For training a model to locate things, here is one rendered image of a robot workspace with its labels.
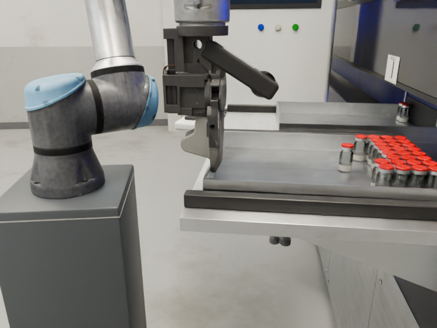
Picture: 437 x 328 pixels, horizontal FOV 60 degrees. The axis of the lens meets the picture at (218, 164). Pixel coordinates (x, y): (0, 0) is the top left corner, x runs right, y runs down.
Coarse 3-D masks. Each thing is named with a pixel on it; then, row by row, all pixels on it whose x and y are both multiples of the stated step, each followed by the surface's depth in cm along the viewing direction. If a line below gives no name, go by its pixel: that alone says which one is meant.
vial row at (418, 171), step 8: (384, 136) 69; (392, 144) 64; (400, 144) 64; (400, 152) 60; (408, 152) 60; (408, 160) 57; (416, 160) 57; (416, 168) 54; (424, 168) 54; (416, 176) 54; (424, 176) 54; (408, 184) 55; (416, 184) 54; (424, 184) 54
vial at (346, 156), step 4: (344, 148) 64; (348, 148) 63; (352, 148) 64; (340, 152) 65; (344, 152) 64; (348, 152) 64; (352, 152) 64; (340, 156) 65; (344, 156) 64; (348, 156) 64; (352, 156) 64; (340, 160) 65; (344, 160) 64; (348, 160) 64; (340, 164) 65; (344, 164) 64; (348, 164) 64; (340, 168) 65; (344, 168) 65; (348, 168) 64
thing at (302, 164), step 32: (224, 160) 71; (256, 160) 71; (288, 160) 71; (320, 160) 71; (352, 160) 71; (256, 192) 53; (288, 192) 52; (320, 192) 52; (352, 192) 51; (384, 192) 51; (416, 192) 50
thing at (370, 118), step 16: (288, 112) 108; (304, 112) 108; (320, 112) 107; (336, 112) 107; (352, 112) 106; (368, 112) 106; (384, 112) 105; (288, 128) 84; (304, 128) 83; (320, 128) 83; (336, 128) 83; (352, 128) 82; (368, 128) 82; (384, 128) 81; (400, 128) 81; (416, 128) 81; (432, 128) 80
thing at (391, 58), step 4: (388, 56) 92; (392, 56) 89; (388, 60) 92; (392, 60) 89; (396, 60) 86; (388, 64) 92; (392, 64) 89; (396, 64) 86; (388, 68) 92; (396, 68) 86; (388, 72) 92; (396, 72) 86; (388, 76) 91; (392, 76) 89; (396, 76) 86; (388, 80) 91; (392, 80) 88; (396, 80) 86
